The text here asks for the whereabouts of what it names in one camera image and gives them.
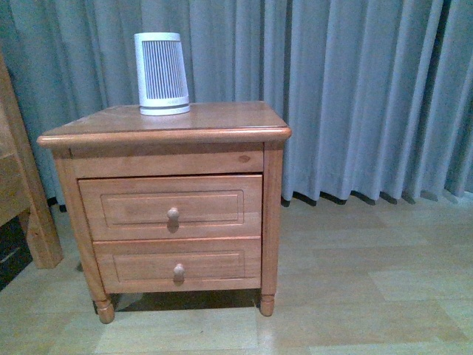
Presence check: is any wooden bed frame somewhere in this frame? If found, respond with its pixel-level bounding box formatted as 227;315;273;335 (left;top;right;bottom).
1;60;63;268

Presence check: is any wooden nightstand cabinet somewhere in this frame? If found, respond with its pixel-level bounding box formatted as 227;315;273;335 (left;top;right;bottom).
38;101;291;323

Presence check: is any grey pleated curtain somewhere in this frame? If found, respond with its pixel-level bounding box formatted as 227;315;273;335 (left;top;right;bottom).
1;1;472;200

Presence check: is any white cylindrical air purifier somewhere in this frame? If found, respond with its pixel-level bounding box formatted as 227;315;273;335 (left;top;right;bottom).
134;33;190;116

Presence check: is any wooden drawer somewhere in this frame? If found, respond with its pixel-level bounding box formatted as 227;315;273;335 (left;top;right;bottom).
79;175;262;241
93;236;261;293

